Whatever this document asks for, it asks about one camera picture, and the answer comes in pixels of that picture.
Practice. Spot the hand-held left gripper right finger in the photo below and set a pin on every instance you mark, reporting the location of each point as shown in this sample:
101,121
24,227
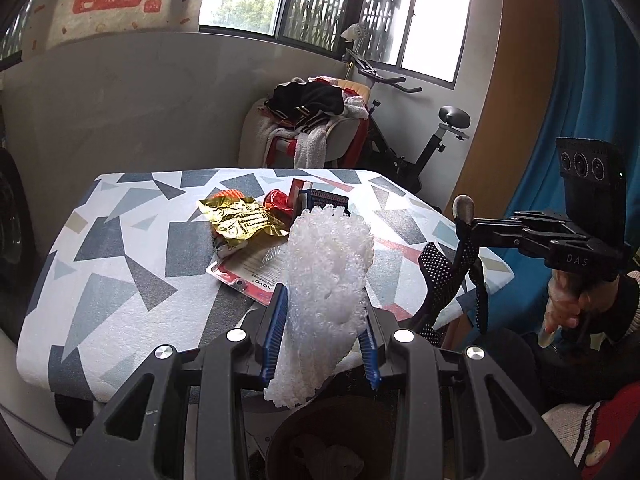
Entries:
370,360

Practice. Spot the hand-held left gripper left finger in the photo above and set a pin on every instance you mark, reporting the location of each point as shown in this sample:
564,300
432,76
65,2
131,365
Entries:
272,330

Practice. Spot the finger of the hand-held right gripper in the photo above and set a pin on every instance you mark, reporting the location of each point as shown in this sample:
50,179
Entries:
550,225
500,230

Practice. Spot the black white-dotted fabric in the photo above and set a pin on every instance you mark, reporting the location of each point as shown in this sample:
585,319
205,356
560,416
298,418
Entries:
440,270

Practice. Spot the white bubble wrap sheet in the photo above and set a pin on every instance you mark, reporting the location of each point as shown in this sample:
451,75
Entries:
325,280

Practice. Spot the dark round waste bin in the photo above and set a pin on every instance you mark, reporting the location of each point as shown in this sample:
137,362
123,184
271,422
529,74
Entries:
285,430

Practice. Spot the person's right forearm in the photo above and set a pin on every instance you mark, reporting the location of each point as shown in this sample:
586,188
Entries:
620,310

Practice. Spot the person's right hand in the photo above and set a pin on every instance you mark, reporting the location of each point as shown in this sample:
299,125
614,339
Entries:
562,310

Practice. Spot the white red-edged packaging card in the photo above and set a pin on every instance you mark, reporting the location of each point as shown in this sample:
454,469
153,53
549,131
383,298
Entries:
250,270

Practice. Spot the brown wooden panel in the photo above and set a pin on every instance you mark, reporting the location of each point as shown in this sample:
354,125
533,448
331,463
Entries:
510,135

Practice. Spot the gold foil wrapper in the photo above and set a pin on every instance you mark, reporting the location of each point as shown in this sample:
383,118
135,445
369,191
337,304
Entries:
240,220

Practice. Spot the blue curtain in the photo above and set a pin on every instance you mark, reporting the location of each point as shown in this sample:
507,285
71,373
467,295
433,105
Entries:
575,85

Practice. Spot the black exercise bike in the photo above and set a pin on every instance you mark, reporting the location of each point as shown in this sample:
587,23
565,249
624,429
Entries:
400,160

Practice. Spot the crushed red drink can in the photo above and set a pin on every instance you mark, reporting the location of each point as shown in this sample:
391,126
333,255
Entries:
277,200

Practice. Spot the red cardboard box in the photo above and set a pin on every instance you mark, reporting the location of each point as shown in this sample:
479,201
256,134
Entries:
296,192

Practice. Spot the blue cardboard box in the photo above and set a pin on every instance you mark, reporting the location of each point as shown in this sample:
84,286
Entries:
325,200

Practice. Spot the orange snack packet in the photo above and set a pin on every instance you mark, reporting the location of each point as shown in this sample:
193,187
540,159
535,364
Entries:
227,195

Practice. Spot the table with geometric patterned cloth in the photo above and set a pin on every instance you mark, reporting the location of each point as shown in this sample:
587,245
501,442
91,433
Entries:
125,260

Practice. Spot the beige chair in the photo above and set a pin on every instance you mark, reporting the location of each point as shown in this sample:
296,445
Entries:
345,135

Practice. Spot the white fluffy towel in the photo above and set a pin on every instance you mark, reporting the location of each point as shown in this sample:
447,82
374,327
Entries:
310,147

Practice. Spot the red white fluffy garment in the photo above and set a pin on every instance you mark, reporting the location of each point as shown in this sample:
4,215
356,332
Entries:
352,105

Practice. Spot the red white knit jacket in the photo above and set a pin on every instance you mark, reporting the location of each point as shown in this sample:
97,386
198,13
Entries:
600,435

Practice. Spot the black striped garment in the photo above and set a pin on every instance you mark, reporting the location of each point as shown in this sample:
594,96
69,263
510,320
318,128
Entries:
305,97

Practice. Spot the white crumpled cloth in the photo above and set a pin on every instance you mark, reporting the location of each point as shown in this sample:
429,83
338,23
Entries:
355,33

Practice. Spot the window with lattice grille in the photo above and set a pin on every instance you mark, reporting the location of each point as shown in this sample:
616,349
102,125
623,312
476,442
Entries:
240,0

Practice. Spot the printed cloth with red label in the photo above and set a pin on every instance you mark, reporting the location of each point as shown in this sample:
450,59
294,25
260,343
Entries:
125,15

